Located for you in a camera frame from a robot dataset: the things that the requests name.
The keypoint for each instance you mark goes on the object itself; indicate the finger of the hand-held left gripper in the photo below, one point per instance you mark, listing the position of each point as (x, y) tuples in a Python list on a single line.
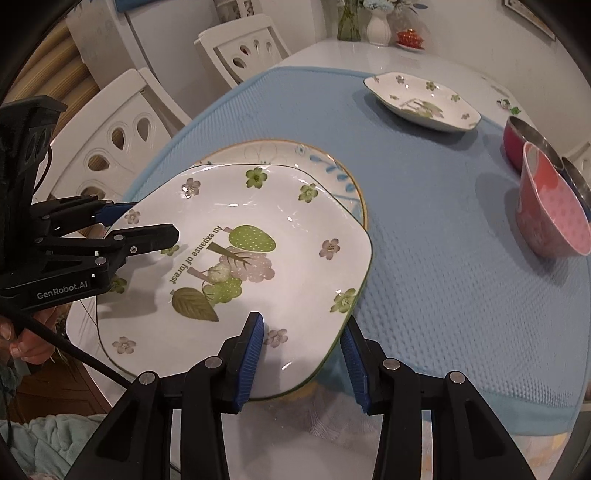
[(152, 235), (115, 213)]

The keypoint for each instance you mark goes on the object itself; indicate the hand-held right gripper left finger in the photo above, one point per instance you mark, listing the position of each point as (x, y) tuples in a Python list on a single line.
[(251, 364)]

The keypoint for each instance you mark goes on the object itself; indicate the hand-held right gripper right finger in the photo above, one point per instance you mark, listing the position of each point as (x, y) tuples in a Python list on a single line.
[(355, 369)]

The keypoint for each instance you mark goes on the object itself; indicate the large square floral plate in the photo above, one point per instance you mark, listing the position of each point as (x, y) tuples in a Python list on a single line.
[(286, 221)]

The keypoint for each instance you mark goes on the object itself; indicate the red steel bowl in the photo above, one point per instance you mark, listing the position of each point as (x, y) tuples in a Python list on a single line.
[(515, 143)]

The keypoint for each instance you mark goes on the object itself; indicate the blue steel bowl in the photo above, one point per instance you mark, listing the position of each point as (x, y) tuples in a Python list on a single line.
[(582, 182)]

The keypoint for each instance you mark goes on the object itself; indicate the person's left hand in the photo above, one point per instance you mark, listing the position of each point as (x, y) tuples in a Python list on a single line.
[(32, 346)]

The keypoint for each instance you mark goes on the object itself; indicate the white dining chair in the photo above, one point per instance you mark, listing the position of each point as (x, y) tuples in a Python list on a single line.
[(129, 97), (217, 50)]

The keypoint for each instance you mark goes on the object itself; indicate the striped tan curtain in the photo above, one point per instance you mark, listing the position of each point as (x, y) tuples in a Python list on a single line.
[(55, 74)]

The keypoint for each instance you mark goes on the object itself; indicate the round plate with blue leaves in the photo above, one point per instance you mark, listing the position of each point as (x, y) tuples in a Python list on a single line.
[(286, 152)]

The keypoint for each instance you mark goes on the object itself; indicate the light blue table mat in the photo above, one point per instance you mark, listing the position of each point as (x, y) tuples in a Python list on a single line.
[(438, 230)]

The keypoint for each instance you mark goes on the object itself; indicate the white refrigerator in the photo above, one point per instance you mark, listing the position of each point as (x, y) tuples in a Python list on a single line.
[(161, 37)]

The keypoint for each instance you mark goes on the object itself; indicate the blue refrigerator cover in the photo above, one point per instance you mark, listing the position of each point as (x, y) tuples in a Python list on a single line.
[(134, 4)]

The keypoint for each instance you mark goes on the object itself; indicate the pink patterned bowl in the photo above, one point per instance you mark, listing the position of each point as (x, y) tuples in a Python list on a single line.
[(554, 203)]

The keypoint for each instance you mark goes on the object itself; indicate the small square floral plate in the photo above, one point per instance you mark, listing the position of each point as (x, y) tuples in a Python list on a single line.
[(415, 92)]

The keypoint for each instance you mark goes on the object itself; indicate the glass vase with green stems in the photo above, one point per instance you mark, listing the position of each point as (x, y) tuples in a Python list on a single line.
[(348, 27)]

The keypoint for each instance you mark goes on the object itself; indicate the small wrapped candy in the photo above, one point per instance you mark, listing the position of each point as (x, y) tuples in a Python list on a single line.
[(515, 110)]

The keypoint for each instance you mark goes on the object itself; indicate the white ceramic vase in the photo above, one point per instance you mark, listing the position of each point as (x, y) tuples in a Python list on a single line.
[(378, 27)]

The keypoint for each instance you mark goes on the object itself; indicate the red lidded teacup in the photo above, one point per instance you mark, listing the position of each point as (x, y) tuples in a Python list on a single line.
[(410, 38)]

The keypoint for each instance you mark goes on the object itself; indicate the framed wall picture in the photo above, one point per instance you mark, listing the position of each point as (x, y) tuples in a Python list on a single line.
[(526, 14)]

